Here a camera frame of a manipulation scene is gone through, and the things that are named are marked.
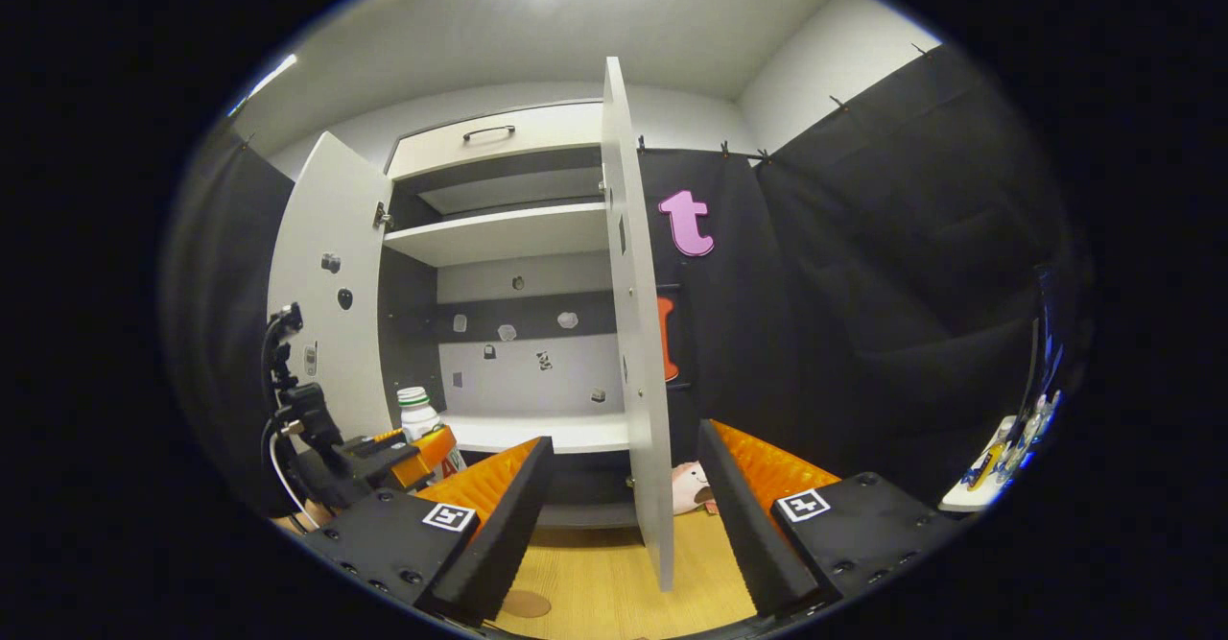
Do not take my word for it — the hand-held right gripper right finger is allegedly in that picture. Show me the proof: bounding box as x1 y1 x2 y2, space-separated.
697 418 960 620

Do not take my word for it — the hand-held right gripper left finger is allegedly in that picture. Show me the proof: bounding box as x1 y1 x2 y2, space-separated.
302 436 555 628

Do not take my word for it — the white plastic bottle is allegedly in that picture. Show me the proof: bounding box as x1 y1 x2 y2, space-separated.
396 387 468 483

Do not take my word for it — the round brown coaster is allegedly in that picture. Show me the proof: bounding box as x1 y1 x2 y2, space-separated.
501 589 554 620

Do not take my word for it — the white cabinet door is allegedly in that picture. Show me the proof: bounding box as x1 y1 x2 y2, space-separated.
267 131 394 444
602 56 675 593

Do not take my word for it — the white and grey cabinet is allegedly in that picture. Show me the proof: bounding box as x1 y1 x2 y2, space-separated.
379 101 634 531

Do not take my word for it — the white cabinet drawer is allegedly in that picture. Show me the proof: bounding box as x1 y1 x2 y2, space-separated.
387 101 605 180

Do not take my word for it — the pink and white plush toy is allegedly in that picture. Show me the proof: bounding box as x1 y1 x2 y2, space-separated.
672 461 719 516

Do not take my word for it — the white tray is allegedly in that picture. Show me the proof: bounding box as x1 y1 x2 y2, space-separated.
938 416 1018 513

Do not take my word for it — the black backdrop cloth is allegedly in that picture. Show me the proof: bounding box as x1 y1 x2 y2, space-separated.
161 43 1090 526

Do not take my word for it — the cluster of small colourful bottles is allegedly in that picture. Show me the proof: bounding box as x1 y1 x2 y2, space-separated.
964 391 1061 487

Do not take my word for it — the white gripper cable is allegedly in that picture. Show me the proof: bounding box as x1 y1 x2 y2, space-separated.
267 427 310 518

